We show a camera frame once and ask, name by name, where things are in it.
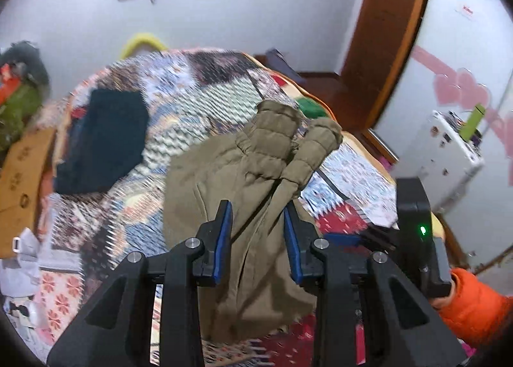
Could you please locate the olive green pants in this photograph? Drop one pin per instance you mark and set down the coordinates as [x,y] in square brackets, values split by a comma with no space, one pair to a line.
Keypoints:
[248,174]

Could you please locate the patchwork printed bedspread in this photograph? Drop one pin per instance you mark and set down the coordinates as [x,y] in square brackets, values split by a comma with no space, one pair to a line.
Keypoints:
[208,82]

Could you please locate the yellow curved object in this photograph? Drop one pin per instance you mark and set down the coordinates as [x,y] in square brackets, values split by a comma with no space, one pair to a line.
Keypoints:
[140,43]

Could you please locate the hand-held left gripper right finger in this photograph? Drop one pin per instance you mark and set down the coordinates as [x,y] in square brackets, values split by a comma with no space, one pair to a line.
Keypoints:
[291,248]

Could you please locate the pile of papers and cloths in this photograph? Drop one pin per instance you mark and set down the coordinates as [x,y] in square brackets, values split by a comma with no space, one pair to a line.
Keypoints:
[22,266]

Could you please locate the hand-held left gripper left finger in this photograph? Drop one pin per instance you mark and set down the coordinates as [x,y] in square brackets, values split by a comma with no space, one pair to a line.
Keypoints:
[223,246]

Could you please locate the person's orange-sleeved right forearm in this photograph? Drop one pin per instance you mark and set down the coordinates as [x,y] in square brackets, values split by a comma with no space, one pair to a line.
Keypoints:
[477,307]

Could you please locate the green patterned storage basket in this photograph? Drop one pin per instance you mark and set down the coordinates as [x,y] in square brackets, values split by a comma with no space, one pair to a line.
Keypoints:
[18,110]

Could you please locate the green drinking bottle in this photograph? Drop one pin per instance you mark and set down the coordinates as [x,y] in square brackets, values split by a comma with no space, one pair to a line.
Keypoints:
[473,122]

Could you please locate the brown wooden door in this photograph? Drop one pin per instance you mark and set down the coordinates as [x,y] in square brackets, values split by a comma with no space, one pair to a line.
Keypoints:
[384,30]

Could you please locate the dark navy folded garment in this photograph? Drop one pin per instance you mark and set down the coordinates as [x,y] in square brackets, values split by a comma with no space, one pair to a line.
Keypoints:
[104,142]

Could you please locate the wooden lap desk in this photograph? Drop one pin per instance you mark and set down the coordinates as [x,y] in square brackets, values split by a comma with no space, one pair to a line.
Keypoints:
[22,190]

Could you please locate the white bedside cabinet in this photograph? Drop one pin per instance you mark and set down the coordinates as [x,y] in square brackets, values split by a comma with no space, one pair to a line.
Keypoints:
[441,158]

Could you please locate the red and white door label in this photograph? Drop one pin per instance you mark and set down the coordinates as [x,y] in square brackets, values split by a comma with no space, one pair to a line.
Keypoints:
[465,10]

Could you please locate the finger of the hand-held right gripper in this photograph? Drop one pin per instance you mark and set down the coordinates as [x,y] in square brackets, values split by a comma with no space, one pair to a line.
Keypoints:
[342,240]

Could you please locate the dark blue bag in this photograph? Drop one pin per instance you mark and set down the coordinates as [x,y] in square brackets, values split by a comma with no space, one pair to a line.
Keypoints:
[282,64]

